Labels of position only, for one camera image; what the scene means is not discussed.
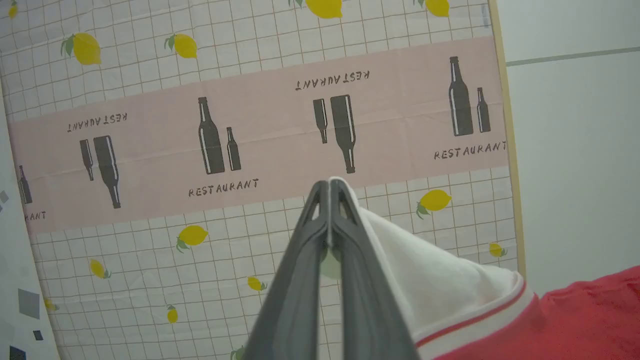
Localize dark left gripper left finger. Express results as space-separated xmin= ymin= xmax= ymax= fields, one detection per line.
xmin=241 ymin=180 xmax=331 ymax=360

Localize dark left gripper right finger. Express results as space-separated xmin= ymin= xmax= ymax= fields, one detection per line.
xmin=329 ymin=178 xmax=421 ymax=360

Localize red and white garment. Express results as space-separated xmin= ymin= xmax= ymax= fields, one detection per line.
xmin=327 ymin=176 xmax=640 ymax=360

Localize lemon print partition screen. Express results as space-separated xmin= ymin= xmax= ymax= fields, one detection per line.
xmin=0 ymin=0 xmax=527 ymax=360

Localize white panel with grey squares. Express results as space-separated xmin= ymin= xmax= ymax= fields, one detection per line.
xmin=0 ymin=85 xmax=63 ymax=360

